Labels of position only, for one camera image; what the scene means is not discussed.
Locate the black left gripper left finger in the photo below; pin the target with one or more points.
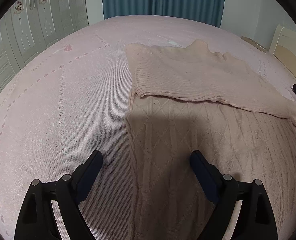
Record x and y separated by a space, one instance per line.
36 218

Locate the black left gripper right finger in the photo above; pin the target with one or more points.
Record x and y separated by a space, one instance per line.
255 220

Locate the beige knitted sweater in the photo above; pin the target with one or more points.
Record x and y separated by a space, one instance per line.
187 99

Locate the cream beige headboard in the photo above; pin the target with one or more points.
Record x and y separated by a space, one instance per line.
283 47

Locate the pink bed cover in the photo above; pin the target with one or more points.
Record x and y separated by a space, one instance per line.
73 99

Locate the white wardrobe doors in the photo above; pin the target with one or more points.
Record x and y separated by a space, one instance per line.
31 26

